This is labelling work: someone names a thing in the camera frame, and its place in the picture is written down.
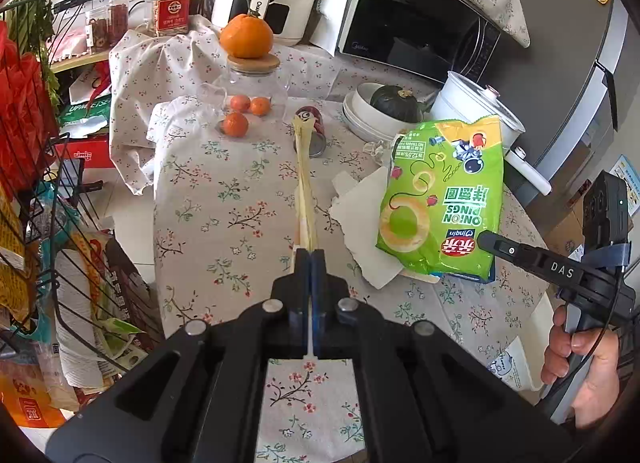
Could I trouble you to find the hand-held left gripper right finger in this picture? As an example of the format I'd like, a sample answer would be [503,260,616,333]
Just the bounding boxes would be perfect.
[312,249,576,463]

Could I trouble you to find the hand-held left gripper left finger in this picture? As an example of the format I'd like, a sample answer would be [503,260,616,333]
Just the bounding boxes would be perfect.
[45,248,313,463]

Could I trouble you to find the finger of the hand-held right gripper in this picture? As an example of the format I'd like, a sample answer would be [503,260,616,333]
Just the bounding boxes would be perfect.
[477,231,597,295]

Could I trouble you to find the blue carton box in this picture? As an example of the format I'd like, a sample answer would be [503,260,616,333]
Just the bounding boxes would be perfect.
[430,263,498,285]

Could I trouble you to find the white paper towel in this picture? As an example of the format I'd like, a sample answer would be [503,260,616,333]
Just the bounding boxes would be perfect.
[327,166,406,290]

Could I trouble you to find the pale yellow plastic strip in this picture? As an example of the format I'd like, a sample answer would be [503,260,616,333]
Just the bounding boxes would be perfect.
[291,110,321,359]

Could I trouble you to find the green snack bag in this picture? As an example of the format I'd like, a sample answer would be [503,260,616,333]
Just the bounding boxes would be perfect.
[376,114,505,281]

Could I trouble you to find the person's right hand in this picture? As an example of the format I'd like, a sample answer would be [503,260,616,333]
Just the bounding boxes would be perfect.
[541,310,626,430]

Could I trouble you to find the brown cardboard box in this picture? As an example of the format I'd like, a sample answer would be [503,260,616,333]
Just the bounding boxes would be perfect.
[542,193,593,264]

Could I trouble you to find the blue and white leaflet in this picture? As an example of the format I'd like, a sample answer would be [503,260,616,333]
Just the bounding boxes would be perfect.
[610,154,640,216]

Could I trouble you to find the floral tablecloth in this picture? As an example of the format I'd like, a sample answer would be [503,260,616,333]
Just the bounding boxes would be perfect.
[109,13,551,463]

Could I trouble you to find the red soda can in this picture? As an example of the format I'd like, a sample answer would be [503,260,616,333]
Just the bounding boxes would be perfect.
[292,106,328,158]

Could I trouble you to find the grey refrigerator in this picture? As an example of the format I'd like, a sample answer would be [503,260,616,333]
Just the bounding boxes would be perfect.
[492,0,631,214]

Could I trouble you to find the white electric pot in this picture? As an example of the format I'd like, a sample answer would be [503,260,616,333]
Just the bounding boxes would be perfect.
[430,70,553,196]

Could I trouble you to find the white bowl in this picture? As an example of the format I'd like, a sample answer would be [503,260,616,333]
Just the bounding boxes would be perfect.
[342,82,436,143]

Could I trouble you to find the dark green pumpkin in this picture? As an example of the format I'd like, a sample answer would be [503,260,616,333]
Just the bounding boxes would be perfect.
[370,84,423,124]

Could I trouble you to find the glass jar with wooden lid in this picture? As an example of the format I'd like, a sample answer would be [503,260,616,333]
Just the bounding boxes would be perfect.
[220,53,291,131]

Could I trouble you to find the red carton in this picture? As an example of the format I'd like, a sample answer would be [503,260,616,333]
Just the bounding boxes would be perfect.
[55,136,113,184]

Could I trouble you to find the large mandarin orange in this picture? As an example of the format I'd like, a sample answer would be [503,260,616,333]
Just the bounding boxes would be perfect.
[219,13,275,59]

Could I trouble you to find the black and white microwave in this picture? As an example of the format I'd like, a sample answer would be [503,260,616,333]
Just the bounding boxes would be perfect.
[312,0,503,89]

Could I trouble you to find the green carton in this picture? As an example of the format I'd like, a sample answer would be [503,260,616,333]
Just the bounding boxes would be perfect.
[59,102,112,126]

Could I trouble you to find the red label food jar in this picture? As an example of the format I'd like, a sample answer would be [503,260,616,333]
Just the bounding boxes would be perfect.
[145,0,192,38]

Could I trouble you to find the red plastic bag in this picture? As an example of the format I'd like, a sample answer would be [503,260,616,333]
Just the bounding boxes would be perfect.
[0,20,61,194]

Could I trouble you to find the green leafy vegetables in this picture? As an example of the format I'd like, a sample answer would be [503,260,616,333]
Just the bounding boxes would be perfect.
[5,0,61,109]

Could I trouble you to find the black wire rack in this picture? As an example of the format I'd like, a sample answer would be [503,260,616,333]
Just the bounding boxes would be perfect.
[0,0,166,374]

